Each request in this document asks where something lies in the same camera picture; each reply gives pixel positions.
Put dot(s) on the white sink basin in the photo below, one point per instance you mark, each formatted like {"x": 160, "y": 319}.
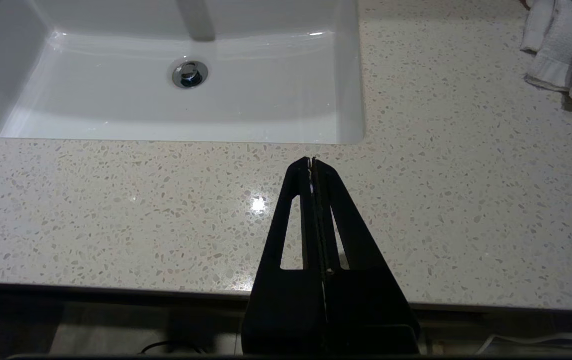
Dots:
{"x": 116, "y": 100}

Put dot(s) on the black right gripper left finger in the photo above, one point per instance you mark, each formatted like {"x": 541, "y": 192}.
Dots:
{"x": 276, "y": 310}

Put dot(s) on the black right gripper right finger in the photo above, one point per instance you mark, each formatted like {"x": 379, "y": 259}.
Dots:
{"x": 365, "y": 310}

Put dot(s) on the chrome drain plug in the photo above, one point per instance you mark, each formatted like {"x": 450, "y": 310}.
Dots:
{"x": 190, "y": 74}

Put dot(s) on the white towel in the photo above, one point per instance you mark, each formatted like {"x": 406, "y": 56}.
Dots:
{"x": 565, "y": 50}

